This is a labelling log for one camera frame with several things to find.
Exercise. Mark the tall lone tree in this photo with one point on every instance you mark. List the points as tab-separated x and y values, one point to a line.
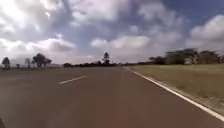
106	58

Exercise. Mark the low dark bush line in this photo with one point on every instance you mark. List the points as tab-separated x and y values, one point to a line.
86	64

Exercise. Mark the reddish grey asphalt road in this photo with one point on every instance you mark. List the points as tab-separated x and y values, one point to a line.
106	100

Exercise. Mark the white lane dash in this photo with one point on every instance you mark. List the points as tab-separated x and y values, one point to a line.
73	79

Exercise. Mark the white solid edge line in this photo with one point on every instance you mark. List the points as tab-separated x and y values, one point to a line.
173	93

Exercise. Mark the broad dark tree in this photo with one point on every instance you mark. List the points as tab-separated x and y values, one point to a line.
40	60

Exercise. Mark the row of trees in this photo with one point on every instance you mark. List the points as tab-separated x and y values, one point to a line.
186	56

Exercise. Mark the dry grass verge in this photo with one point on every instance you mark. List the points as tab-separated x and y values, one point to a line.
186	76

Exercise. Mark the small dark tree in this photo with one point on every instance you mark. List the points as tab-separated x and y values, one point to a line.
5	62

